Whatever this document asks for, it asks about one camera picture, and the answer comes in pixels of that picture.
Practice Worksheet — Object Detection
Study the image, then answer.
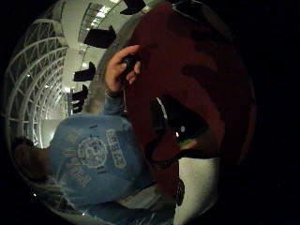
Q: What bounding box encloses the the person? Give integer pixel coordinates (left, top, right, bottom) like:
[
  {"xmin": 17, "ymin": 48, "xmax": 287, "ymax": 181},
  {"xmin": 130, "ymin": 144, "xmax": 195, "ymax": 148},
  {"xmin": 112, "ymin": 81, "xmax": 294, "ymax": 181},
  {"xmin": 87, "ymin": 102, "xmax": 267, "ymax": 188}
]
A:
[{"xmin": 11, "ymin": 92, "xmax": 186, "ymax": 225}]

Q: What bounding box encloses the black chair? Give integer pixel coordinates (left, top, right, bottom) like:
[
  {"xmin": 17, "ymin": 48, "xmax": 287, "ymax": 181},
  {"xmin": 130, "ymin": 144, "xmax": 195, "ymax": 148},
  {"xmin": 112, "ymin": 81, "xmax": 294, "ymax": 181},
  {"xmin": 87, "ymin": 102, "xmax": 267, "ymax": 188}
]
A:
[
  {"xmin": 73, "ymin": 61, "xmax": 97, "ymax": 83},
  {"xmin": 82, "ymin": 25, "xmax": 117, "ymax": 50},
  {"xmin": 71, "ymin": 100, "xmax": 84, "ymax": 115},
  {"xmin": 119, "ymin": 0, "xmax": 147, "ymax": 16},
  {"xmin": 71, "ymin": 83, "xmax": 89, "ymax": 103}
]

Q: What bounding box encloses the small black device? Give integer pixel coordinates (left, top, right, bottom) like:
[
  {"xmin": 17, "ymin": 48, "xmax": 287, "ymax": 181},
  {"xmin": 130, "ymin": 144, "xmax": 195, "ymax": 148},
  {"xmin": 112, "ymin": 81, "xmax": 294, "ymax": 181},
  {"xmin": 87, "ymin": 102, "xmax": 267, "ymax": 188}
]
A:
[{"xmin": 120, "ymin": 53, "xmax": 142, "ymax": 78}]

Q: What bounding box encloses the white lattice window frame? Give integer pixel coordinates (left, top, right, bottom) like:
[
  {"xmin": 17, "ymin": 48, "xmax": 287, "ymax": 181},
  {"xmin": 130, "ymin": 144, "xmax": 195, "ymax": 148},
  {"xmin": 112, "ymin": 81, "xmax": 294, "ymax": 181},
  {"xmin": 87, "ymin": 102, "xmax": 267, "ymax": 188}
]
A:
[{"xmin": 4, "ymin": 17, "xmax": 70, "ymax": 150}]

